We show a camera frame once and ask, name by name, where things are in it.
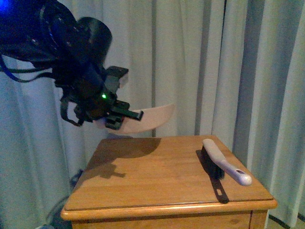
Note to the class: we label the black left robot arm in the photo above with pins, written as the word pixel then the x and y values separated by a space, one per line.
pixel 71 52

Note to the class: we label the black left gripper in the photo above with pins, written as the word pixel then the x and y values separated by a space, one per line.
pixel 90 95

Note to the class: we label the wooden nightstand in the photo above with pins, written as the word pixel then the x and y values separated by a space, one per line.
pixel 161 183

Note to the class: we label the grey-green curtain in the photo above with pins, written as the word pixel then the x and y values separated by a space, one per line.
pixel 233 68

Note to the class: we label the beige plastic dustpan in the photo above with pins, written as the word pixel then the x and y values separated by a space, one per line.
pixel 151 119

